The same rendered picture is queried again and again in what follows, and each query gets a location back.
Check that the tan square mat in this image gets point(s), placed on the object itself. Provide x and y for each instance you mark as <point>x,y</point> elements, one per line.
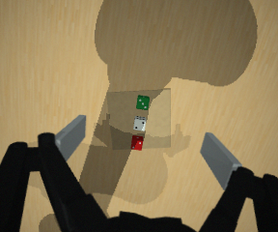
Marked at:
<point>122,111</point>

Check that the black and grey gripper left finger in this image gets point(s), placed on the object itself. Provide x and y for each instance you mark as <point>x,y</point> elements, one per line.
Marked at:
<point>75,210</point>

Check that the red die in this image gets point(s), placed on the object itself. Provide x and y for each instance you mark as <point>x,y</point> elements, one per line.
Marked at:
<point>136,142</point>

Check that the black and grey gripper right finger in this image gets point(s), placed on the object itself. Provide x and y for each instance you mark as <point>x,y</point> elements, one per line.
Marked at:
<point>263,191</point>

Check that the green die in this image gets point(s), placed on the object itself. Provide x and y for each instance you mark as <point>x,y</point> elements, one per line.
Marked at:
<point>143,102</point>

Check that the white die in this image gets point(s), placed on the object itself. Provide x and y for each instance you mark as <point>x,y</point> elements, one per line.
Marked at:
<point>139,123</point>

